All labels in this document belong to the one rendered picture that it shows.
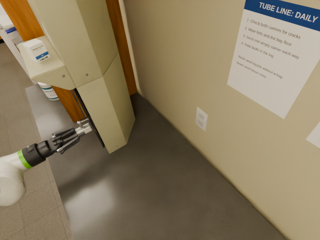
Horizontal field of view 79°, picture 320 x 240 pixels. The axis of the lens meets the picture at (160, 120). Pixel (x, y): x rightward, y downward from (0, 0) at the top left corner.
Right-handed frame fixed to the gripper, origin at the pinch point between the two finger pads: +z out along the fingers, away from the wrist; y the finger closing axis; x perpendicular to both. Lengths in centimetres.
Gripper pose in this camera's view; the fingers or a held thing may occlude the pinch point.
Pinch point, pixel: (83, 129)
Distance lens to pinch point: 102.7
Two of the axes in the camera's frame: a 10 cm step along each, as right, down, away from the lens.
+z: 8.2, -4.6, 3.4
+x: 0.5, 6.5, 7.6
